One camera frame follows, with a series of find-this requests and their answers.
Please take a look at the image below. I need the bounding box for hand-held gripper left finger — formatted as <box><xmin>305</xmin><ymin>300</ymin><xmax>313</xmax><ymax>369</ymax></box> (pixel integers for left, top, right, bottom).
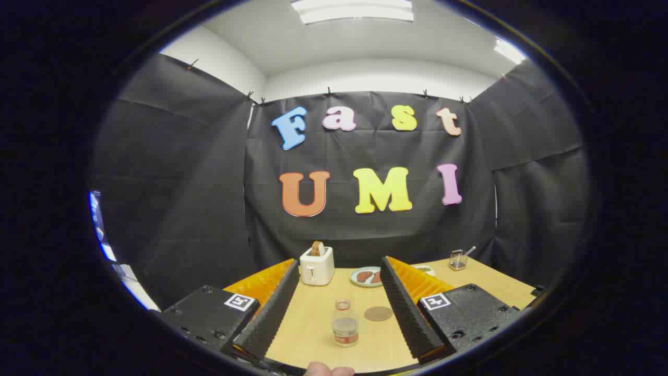
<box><xmin>157</xmin><ymin>258</ymin><xmax>301</xmax><ymax>366</ymax></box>

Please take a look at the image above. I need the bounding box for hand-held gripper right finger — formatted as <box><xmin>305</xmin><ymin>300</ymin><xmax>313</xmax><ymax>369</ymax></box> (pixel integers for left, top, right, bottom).
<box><xmin>379</xmin><ymin>255</ymin><xmax>525</xmax><ymax>365</ymax></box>

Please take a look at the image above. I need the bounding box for clear juice bottle red label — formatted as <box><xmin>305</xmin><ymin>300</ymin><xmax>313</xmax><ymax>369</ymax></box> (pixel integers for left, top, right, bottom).
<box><xmin>332</xmin><ymin>299</ymin><xmax>360</xmax><ymax>348</ymax></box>

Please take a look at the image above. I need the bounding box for wooden table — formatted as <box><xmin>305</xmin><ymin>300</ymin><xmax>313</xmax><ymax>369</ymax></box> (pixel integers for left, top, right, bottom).
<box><xmin>264</xmin><ymin>256</ymin><xmax>538</xmax><ymax>374</ymax></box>

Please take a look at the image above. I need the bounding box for white toaster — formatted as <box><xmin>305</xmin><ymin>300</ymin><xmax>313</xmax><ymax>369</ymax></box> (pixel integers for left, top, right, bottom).
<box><xmin>299</xmin><ymin>246</ymin><xmax>335</xmax><ymax>286</ymax></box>

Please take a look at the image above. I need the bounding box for pale green plate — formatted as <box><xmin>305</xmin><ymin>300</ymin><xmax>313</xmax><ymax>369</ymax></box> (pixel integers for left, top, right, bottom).
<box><xmin>350</xmin><ymin>266</ymin><xmax>384</xmax><ymax>288</ymax></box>

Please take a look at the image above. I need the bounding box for black backdrop cloth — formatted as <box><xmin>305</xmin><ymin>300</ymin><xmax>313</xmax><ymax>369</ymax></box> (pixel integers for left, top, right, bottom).
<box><xmin>89</xmin><ymin>52</ymin><xmax>590</xmax><ymax>311</ymax></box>

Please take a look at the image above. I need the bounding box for small ceiling light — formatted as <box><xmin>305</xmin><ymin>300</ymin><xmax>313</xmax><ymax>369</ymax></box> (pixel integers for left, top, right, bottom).
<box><xmin>493</xmin><ymin>38</ymin><xmax>527</xmax><ymax>65</ymax></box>

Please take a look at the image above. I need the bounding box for long ceiling light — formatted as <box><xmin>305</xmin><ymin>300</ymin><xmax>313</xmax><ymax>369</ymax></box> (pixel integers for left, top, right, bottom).
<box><xmin>291</xmin><ymin>0</ymin><xmax>414</xmax><ymax>25</ymax></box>

